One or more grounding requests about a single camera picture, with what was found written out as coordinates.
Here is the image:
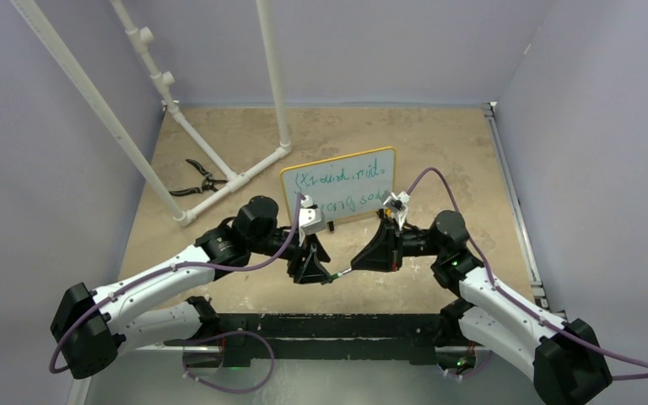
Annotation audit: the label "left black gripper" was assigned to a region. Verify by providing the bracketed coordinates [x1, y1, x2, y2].
[249, 226, 332, 283]

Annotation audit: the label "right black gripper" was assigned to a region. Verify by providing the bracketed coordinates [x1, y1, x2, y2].
[351, 217, 445, 273]

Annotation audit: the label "green whiteboard marker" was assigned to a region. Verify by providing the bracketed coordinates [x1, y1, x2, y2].
[337, 268, 353, 277]

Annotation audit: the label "yellow framed whiteboard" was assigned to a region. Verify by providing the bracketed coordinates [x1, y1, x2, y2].
[279, 146, 397, 223]

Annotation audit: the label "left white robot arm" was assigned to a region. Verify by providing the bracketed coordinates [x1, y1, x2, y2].
[48, 194, 330, 380]

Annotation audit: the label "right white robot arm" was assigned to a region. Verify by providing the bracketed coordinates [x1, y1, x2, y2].
[350, 210, 613, 404]

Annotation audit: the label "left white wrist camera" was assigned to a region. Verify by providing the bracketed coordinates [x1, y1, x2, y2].
[298, 195, 327, 246]

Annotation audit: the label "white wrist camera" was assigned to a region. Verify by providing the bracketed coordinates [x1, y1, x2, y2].
[298, 195, 327, 246]
[381, 192, 410, 230]

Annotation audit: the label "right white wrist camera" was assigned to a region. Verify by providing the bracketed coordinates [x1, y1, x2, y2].
[381, 192, 410, 230]

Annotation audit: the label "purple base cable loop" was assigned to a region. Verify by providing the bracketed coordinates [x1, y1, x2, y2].
[181, 329, 276, 395]

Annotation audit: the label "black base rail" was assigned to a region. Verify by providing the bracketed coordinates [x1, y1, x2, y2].
[165, 312, 471, 369]

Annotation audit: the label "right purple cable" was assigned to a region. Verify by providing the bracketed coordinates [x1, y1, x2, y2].
[404, 166, 648, 382]

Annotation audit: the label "black handled pliers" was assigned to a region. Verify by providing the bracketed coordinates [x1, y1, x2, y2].
[168, 159, 227, 197]

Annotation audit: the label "white PVC pipe frame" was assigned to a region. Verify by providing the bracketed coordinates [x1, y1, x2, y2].
[9, 0, 293, 226]

